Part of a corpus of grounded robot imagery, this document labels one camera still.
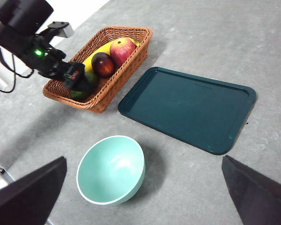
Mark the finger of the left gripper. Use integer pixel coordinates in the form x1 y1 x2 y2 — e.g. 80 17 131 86
69 74 97 95

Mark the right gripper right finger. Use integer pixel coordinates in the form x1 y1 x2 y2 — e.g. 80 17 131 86
222 155 281 225

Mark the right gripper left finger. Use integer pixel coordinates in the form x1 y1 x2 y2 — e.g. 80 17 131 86
0 156 67 225

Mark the green avocado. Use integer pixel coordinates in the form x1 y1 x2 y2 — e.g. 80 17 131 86
69 71 100 100

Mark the teal ceramic bowl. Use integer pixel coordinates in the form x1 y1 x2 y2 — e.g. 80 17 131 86
76 135 146 206

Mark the yellow banana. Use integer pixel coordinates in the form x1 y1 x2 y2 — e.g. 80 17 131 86
82 37 141 73

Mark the dark red apple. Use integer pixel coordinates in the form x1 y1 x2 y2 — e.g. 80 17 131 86
91 52 115 78

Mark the brown wicker basket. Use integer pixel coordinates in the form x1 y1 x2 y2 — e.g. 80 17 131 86
42 26 154 114

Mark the red yellow apple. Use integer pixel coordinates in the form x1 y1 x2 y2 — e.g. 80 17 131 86
109 37 137 68

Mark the dark rectangular tray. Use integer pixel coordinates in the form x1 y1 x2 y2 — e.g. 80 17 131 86
118 67 257 156

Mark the black cable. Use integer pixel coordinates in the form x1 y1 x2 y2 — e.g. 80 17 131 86
13 67 36 79
0 43 16 94

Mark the grey metal frame tube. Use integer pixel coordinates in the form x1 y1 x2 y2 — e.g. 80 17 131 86
0 156 16 185

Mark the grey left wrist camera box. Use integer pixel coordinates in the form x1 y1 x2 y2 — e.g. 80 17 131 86
46 21 74 38

